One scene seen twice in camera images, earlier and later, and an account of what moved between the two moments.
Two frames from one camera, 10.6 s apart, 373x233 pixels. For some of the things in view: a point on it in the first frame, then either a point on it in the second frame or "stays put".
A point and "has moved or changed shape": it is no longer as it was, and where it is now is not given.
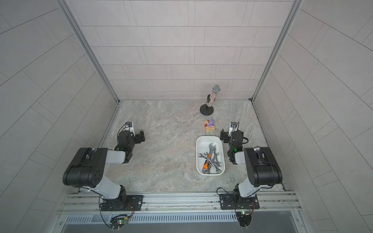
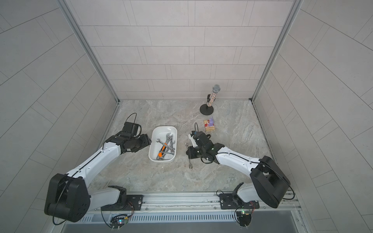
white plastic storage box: x=210 y=156 -> x=163 y=143
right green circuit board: x=245 y=217 stays put
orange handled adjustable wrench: x=212 y=146 has moved or changed shape
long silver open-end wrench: x=212 y=164 -> x=190 y=164
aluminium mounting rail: x=89 y=204 stays put
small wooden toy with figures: x=209 y=125 stays put
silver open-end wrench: x=216 y=155 has moved or changed shape
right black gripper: x=226 y=140 -> x=191 y=155
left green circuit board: x=118 y=222 stays put
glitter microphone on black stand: x=207 y=109 stays put
